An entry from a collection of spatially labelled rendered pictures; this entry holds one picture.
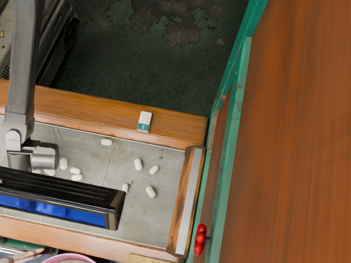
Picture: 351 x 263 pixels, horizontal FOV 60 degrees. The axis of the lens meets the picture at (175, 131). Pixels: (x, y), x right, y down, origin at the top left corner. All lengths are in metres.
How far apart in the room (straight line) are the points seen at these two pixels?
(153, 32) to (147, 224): 1.36
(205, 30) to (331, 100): 1.88
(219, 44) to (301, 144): 1.81
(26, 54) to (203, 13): 1.46
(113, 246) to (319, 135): 0.82
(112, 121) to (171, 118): 0.19
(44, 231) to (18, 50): 0.51
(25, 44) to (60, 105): 0.30
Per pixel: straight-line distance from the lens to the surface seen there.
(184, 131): 0.95
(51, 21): 1.76
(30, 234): 1.01
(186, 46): 1.96
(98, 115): 1.00
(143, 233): 0.95
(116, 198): 0.61
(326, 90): 0.18
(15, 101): 0.84
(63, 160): 1.00
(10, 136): 0.86
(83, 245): 0.96
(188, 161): 0.85
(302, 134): 0.20
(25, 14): 0.81
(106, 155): 0.99
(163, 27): 2.03
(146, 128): 0.94
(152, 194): 0.93
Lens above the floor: 1.68
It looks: 75 degrees down
